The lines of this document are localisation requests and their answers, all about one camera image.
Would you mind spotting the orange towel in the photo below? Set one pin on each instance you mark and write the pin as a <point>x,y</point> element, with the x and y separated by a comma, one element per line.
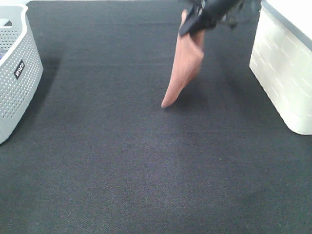
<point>187,62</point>

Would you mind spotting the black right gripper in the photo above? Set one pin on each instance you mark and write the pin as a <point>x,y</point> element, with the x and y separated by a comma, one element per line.
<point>207,13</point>

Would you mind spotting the white plastic basket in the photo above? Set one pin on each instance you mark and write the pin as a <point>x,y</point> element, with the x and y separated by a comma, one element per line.
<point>281,60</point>

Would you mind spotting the black table mat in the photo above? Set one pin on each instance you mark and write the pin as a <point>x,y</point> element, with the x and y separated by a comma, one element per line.
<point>95,154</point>

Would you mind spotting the grey perforated laundry basket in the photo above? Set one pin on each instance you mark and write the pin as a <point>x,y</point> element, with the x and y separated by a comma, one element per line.
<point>20,67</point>

